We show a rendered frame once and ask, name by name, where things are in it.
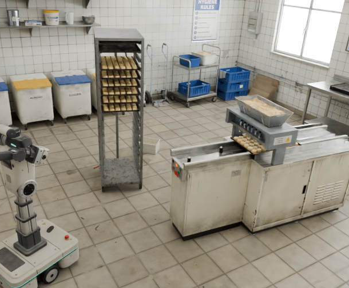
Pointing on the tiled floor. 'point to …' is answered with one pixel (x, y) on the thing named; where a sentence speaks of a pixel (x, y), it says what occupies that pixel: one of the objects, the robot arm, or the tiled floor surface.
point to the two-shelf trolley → (189, 79)
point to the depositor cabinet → (297, 185)
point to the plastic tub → (150, 146)
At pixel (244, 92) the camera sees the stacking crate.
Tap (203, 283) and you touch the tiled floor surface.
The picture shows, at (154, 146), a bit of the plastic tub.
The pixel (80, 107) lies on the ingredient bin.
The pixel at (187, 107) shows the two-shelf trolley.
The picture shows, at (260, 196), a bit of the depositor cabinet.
